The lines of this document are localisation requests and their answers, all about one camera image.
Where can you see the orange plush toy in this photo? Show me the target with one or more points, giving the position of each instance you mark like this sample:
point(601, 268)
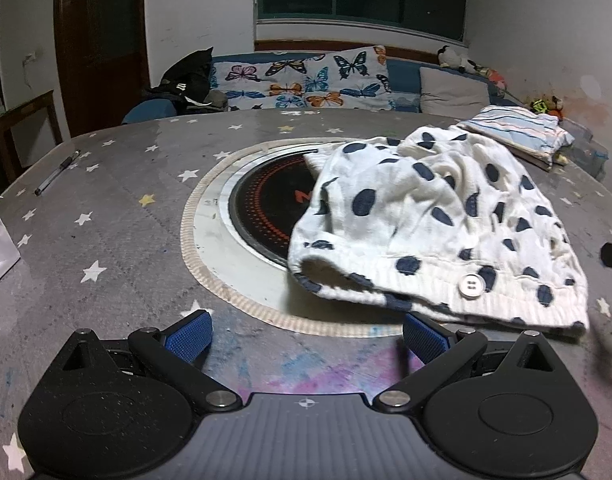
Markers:
point(495, 76)

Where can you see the striped folded cloth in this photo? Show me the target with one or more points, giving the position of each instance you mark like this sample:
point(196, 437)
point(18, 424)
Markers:
point(520, 130)

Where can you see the grey pillow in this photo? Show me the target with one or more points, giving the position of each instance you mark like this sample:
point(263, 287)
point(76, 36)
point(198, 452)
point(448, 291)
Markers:
point(453, 90)

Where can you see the black and white plush toy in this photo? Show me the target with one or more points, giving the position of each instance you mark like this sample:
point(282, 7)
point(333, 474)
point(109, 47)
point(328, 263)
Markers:
point(455, 57)

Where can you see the grey star print tablecloth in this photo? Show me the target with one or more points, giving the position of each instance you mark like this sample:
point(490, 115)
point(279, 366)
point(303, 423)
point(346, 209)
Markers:
point(111, 240)

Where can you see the round black induction cooktop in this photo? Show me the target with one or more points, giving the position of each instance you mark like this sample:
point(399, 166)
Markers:
point(266, 210)

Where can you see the black pen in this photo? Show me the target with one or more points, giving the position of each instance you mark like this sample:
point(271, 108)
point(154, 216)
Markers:
point(56, 174)

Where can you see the clear plastic container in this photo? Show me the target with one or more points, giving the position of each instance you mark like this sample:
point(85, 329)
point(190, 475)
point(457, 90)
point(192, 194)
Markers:
point(585, 145)

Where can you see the yellow green toy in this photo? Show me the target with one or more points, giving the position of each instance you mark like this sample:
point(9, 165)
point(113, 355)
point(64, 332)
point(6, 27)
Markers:
point(540, 106)

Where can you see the brown wooden door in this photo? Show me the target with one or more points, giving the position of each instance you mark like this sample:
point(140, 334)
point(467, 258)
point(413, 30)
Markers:
point(101, 45)

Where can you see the wooden side table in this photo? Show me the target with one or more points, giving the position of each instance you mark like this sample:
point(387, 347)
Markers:
point(21, 120)

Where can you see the butterfly print pillow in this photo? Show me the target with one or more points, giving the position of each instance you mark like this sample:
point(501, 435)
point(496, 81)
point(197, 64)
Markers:
point(306, 77)

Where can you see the blue sofa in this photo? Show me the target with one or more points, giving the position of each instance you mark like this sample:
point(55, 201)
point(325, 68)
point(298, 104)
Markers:
point(403, 80)

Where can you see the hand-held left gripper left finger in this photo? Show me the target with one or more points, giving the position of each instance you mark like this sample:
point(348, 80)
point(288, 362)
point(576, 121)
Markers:
point(188, 336)

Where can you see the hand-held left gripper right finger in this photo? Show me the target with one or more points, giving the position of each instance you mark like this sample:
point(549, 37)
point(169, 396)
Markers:
point(425, 336)

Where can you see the black bag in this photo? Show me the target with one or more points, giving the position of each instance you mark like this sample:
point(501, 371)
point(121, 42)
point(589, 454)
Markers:
point(186, 80)

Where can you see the white polka dot garment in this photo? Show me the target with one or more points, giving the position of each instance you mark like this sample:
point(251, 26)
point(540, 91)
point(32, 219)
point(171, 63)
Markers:
point(410, 220)

